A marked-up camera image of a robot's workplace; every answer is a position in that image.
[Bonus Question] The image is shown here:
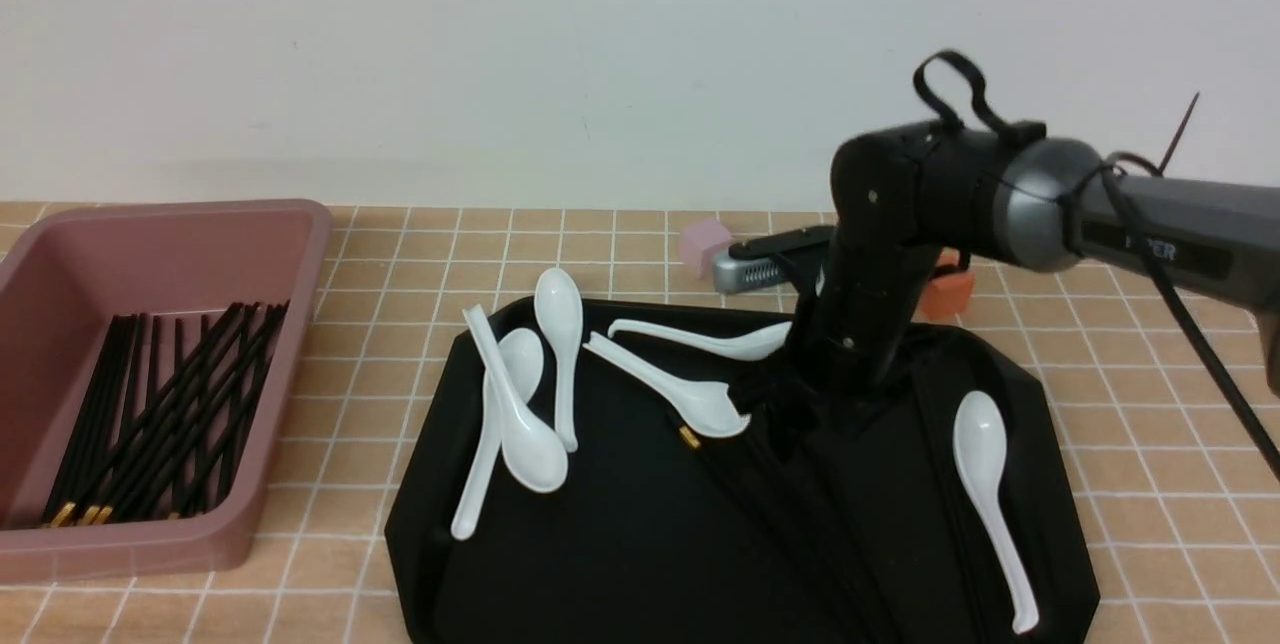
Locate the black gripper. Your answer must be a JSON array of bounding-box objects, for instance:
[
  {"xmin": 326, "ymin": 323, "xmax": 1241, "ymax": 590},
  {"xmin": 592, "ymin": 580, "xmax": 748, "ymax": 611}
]
[{"xmin": 735, "ymin": 234, "xmax": 940, "ymax": 440}]

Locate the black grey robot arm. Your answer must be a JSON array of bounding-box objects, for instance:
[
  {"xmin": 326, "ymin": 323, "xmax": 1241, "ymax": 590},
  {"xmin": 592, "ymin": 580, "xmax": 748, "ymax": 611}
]
[{"xmin": 736, "ymin": 122, "xmax": 1277, "ymax": 403}]

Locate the black chopsticks bundle in bin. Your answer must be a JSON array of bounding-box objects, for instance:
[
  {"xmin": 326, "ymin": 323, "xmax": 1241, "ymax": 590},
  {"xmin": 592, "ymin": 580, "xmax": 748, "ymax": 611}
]
[{"xmin": 38, "ymin": 302, "xmax": 289, "ymax": 527}]

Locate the orange cube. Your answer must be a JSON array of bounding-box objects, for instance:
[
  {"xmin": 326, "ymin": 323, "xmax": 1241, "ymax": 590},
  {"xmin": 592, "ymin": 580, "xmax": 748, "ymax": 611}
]
[{"xmin": 916, "ymin": 252, "xmax": 975, "ymax": 321}]

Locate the white spoon top horizontal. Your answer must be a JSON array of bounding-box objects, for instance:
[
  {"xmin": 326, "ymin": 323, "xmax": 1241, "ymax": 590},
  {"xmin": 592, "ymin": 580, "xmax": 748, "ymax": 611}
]
[{"xmin": 608, "ymin": 319, "xmax": 792, "ymax": 362}]

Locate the pink cube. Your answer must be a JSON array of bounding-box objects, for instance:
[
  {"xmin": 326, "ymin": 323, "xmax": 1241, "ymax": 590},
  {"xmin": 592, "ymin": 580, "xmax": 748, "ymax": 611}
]
[{"xmin": 677, "ymin": 216, "xmax": 735, "ymax": 279}]

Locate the white spoon right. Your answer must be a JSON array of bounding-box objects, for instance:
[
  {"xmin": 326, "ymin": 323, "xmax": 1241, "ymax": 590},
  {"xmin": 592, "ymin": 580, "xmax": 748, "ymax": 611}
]
[{"xmin": 952, "ymin": 390, "xmax": 1041, "ymax": 635}]

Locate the white spoon centre diagonal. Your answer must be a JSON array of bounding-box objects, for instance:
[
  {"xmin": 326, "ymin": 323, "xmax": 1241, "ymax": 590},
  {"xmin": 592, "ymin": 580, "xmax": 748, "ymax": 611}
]
[{"xmin": 582, "ymin": 333, "xmax": 751, "ymax": 439}]

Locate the white spoon upright centre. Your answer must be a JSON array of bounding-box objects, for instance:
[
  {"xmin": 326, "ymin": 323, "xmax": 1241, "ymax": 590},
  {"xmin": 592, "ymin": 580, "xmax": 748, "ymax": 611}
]
[{"xmin": 534, "ymin": 268, "xmax": 584, "ymax": 453}]

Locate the black serving tray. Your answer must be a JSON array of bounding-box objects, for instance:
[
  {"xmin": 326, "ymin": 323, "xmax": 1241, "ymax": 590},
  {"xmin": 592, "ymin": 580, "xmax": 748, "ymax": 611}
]
[{"xmin": 385, "ymin": 321, "xmax": 1100, "ymax": 643}]

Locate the white spoon far left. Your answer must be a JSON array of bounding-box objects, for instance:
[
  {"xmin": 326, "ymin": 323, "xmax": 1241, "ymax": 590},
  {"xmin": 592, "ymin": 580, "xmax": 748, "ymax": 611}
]
[{"xmin": 451, "ymin": 328, "xmax": 544, "ymax": 542}]

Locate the white spoon crossing left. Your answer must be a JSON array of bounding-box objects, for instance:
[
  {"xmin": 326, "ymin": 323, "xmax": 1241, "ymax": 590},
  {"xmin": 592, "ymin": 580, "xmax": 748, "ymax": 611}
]
[{"xmin": 463, "ymin": 305, "xmax": 570, "ymax": 494}]

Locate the pink plastic bin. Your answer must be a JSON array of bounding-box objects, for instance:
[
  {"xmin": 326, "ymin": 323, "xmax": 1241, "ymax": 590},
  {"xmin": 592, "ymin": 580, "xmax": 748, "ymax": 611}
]
[{"xmin": 1, "ymin": 198, "xmax": 333, "ymax": 585}]

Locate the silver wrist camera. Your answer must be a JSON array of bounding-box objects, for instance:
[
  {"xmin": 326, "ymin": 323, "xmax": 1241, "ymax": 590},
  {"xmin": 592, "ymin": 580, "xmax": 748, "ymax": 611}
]
[{"xmin": 710, "ymin": 225, "xmax": 835, "ymax": 296}]

